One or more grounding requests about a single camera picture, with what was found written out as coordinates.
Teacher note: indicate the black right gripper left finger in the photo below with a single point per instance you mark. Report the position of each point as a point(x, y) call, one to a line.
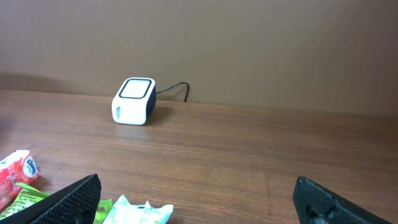
point(75, 204)

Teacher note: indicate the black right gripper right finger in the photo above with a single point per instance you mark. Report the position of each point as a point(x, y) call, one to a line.
point(316, 204)

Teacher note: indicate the light blue tissue pack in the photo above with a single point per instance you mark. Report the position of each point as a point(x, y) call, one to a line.
point(122, 212)

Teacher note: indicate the white barcode scanner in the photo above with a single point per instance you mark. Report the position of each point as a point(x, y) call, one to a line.
point(134, 101)

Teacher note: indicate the orange Kleenex tissue pack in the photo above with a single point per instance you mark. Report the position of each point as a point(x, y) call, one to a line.
point(18, 167)

